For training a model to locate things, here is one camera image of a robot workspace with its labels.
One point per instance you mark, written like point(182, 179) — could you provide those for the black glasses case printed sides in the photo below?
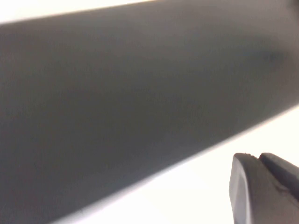
point(116, 93)

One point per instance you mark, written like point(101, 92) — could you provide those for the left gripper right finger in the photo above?
point(285, 175)

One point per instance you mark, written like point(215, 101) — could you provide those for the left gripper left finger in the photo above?
point(252, 198)

